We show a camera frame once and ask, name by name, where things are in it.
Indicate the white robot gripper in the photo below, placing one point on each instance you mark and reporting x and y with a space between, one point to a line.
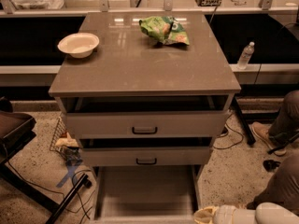
230 215

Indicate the grey drawer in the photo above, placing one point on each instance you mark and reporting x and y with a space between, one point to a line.
145 195
145 116
147 151

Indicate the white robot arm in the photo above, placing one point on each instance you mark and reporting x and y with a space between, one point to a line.
265 213

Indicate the grey drawer cabinet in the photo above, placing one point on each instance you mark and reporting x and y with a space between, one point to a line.
129 63

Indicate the seated person legs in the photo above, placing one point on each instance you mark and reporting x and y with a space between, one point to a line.
283 186

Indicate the black metal table leg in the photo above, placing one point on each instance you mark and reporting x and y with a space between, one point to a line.
248 133

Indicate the tan sneaker far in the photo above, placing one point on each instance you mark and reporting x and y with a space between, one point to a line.
262 132

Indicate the blue tape cross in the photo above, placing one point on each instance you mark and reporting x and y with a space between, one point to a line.
71 167

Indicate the clear plastic water bottle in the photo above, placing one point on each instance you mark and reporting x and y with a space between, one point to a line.
245 56

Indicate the green chip bag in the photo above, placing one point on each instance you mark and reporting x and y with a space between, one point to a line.
165 29

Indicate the black chair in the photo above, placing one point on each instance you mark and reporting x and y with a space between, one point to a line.
16 131

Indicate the white bowl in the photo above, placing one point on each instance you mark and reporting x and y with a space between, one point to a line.
79 45

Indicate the wire basket with items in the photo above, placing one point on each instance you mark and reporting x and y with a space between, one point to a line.
63 144

